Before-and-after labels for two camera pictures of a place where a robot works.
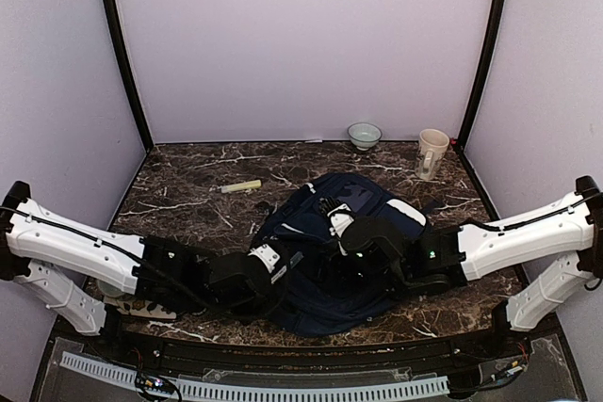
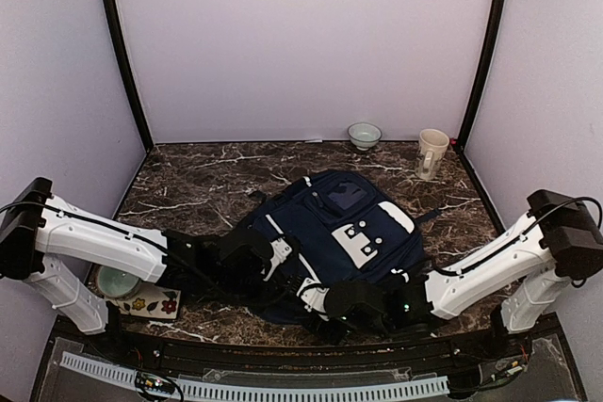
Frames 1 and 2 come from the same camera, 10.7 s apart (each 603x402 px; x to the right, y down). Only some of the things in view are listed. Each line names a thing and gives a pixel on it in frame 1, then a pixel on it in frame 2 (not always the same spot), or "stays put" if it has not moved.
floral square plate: [140, 308] stays put
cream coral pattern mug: [432, 145] stays put
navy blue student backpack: [323, 292] stays put
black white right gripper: [337, 238] to [336, 335]
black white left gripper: [254, 309] to [272, 273]
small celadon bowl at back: [364, 136] stays put
